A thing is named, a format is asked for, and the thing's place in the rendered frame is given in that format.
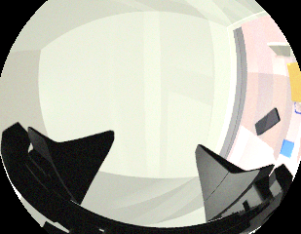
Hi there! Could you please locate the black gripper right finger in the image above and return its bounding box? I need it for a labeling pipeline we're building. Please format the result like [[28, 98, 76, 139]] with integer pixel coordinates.
[[196, 144, 275, 222]]

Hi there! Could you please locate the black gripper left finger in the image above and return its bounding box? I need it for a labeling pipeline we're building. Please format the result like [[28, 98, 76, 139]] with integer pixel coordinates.
[[28, 126, 115, 206]]

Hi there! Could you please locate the dark grey rectangular block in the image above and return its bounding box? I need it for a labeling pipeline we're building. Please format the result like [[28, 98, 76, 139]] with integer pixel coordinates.
[[254, 108, 281, 136]]

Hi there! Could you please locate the pale grey flat panel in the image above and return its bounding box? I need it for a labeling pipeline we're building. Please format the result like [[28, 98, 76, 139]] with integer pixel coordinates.
[[267, 43, 295, 58]]

